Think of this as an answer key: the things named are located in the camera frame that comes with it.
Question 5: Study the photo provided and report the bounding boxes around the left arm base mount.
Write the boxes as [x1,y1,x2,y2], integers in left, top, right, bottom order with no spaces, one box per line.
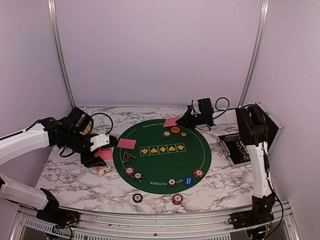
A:
[36,208,80,228]

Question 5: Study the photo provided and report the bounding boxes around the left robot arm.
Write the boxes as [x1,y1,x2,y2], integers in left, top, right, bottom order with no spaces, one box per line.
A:
[0,107,111,223]

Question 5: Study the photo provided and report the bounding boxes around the blue small blind button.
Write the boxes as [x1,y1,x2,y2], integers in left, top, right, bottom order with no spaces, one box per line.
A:
[182,176,195,187]

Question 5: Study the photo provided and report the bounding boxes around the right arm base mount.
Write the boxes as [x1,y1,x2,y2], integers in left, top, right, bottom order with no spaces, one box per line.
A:
[228,210,275,229]

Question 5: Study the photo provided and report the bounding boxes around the red chips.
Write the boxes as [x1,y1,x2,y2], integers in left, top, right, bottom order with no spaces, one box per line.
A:
[125,167,135,176]
[193,169,205,178]
[162,131,171,139]

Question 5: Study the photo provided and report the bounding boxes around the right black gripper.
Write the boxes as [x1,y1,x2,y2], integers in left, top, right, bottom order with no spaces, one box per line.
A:
[175,110,204,131]

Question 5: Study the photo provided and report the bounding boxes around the aluminium poker chip case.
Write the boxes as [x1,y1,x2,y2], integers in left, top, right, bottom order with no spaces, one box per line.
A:
[218,102,283,169]

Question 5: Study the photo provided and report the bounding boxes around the triangular all-in dealer button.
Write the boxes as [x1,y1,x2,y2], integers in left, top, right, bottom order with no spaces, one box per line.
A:
[122,152,136,163]

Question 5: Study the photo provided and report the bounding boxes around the black poker chip stack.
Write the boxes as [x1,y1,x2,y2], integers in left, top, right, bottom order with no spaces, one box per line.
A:
[132,193,143,203]

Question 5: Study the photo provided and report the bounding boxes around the woven bamboo tray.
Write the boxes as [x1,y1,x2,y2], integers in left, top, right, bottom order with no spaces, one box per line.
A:
[82,122,93,136]

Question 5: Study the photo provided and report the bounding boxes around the orange big blind button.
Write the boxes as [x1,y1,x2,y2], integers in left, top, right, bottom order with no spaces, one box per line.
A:
[170,126,181,134]

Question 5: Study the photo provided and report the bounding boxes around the red playing card deck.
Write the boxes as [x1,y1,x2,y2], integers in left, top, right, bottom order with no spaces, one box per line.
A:
[94,148,113,162]

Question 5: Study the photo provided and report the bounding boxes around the card dealt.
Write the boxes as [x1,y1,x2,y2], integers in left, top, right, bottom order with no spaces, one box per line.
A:
[163,117,180,128]
[117,138,137,150]

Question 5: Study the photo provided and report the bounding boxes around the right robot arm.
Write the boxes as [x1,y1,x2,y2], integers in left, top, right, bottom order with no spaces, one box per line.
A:
[174,98,276,224]

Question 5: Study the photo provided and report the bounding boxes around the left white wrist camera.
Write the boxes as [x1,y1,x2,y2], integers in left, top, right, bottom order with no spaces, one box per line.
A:
[89,133,118,152]

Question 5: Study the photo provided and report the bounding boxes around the round green poker mat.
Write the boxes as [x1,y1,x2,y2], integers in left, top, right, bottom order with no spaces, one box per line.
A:
[113,119,212,195]

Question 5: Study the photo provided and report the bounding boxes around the red poker chip stack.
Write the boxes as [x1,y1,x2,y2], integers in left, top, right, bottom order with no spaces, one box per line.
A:
[172,193,183,205]

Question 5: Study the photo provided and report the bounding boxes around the playing card box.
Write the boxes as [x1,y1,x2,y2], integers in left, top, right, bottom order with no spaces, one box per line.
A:
[94,164,112,177]

